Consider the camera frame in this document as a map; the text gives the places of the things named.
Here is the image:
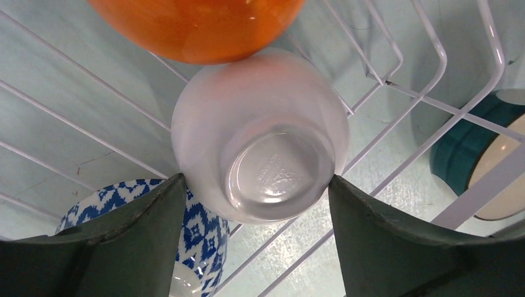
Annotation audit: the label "orange bowl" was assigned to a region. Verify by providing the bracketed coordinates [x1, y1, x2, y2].
[89, 0, 305, 65]

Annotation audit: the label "white wire dish rack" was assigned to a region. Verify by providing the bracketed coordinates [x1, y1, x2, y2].
[1, 1, 524, 296]

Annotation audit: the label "teal bowl white dots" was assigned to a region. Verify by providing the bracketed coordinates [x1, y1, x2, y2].
[430, 88, 524, 221]

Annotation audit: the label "plain white bowl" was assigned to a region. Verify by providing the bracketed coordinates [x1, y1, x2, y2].
[170, 48, 350, 225]

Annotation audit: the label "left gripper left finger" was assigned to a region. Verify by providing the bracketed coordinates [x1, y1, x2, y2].
[1, 174, 186, 296]

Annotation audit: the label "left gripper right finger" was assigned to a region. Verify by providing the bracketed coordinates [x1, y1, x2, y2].
[328, 175, 524, 296]

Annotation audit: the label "blue white patterned bowl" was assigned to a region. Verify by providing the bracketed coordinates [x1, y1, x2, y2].
[56, 179, 230, 296]

